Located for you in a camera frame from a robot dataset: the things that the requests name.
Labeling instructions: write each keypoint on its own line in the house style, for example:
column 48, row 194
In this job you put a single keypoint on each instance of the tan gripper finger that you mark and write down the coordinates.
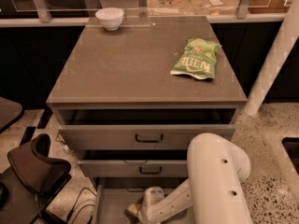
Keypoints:
column 134, row 209

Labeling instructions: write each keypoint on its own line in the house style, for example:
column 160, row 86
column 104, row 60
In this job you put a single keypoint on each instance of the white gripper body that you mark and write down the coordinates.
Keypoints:
column 149, row 202

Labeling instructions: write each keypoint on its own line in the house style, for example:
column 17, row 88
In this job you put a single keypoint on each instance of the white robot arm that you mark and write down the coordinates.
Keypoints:
column 216, row 168

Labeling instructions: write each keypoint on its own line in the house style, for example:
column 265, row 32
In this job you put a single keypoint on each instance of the grey bottom drawer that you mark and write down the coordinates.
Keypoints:
column 114, row 195

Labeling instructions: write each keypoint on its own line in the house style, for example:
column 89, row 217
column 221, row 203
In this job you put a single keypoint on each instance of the grey drawer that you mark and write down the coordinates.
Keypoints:
column 135, row 163
column 114, row 195
column 137, row 129

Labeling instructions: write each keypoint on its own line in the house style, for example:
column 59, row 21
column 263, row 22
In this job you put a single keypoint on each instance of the grey middle drawer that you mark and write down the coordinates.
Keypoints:
column 135, row 163

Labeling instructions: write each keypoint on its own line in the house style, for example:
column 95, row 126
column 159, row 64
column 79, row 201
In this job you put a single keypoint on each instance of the grey top drawer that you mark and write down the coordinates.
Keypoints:
column 137, row 129

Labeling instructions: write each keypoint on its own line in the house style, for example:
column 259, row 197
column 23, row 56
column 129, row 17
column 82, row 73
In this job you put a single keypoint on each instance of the grey drawer cabinet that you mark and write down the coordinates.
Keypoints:
column 129, row 68

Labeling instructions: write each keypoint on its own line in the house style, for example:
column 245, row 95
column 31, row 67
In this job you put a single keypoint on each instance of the dark brown chair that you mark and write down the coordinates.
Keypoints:
column 31, row 182

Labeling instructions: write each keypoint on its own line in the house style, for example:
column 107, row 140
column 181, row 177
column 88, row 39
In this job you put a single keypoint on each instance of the green chip bag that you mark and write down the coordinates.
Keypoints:
column 198, row 59

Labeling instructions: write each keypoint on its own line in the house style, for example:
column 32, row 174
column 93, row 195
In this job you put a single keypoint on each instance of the dark round table edge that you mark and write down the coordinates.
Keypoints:
column 10, row 112

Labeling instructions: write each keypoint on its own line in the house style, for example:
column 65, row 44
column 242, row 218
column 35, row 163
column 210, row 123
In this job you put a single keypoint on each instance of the white ceramic bowl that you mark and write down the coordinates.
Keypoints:
column 110, row 18

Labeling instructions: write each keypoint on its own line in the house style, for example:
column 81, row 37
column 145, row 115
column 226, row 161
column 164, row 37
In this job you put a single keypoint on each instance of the flattened cardboard box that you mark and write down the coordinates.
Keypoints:
column 191, row 7

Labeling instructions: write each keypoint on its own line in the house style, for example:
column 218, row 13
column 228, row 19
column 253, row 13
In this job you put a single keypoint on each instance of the white diagonal pole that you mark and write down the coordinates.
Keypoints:
column 276, row 57

